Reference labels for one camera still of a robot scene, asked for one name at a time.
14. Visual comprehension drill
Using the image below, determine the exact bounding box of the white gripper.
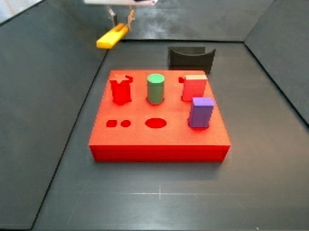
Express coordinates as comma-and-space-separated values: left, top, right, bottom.
82, 0, 159, 31

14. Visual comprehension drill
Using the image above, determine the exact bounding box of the green cylinder peg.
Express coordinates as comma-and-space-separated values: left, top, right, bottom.
147, 73, 165, 105

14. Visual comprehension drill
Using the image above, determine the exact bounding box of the yellow square-circle fork object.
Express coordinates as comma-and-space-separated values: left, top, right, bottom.
96, 23, 129, 49

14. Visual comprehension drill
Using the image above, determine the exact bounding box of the purple rectangular block peg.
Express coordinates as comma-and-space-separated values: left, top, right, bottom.
188, 97, 215, 128

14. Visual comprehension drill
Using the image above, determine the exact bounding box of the red star peg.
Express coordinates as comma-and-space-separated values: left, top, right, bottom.
109, 74, 132, 106

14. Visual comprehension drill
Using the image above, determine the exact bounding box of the black curved regrasp stand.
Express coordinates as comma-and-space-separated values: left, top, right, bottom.
167, 46, 216, 74

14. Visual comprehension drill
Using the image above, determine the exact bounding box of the pink-red rectangular block peg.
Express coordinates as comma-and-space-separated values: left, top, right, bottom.
179, 74, 207, 102

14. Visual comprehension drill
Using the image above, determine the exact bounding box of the red fixture board with holes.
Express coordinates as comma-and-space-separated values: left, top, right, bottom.
88, 69, 229, 162

